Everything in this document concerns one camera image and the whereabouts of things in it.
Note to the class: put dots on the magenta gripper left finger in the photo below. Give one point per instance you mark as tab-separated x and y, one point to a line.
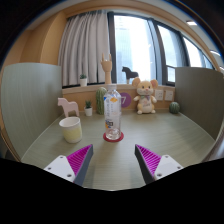
73	167

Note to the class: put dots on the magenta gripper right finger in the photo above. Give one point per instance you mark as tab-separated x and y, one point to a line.
153	166

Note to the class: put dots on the clear plastic water bottle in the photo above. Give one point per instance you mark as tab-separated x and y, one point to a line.
112	111

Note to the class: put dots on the cream yellow paper cup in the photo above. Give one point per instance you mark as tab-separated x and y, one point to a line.
71	129

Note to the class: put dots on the red round coaster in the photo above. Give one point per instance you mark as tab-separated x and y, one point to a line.
113	139

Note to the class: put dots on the small potted plant on desk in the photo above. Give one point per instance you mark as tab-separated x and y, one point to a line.
88	108

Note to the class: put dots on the pink wooden horse figure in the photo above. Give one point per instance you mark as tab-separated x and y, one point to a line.
68	106

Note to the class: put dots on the small round green cactus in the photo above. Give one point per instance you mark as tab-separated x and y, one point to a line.
174	108

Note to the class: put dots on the plush mouse toy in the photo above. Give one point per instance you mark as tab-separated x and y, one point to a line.
145	99

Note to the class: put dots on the purple round number sign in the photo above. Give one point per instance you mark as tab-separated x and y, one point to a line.
125	99

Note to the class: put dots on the tall green cactus ornament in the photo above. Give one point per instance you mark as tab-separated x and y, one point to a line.
100	99

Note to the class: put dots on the left grey desk partition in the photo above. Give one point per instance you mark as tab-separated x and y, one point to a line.
29	101

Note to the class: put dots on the grey desk partition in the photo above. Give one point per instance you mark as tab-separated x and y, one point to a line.
29	101
200	93

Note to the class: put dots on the right grey desk partition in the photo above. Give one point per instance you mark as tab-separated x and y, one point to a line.
200	93

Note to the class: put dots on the potted plant on sill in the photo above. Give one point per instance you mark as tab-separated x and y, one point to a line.
83	80

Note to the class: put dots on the dark horse figure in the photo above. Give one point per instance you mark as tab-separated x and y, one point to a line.
129	74

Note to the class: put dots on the wooden hand model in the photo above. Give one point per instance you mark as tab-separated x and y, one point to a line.
107	68

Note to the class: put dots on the grey white curtain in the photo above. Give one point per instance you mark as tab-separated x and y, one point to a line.
84	41

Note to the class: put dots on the white wall socket left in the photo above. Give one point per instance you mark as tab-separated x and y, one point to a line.
159	95

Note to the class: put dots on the white wall socket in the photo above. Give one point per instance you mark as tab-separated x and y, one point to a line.
169	95
159	95

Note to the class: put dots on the white wall socket right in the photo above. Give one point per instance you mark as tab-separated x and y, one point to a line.
169	95

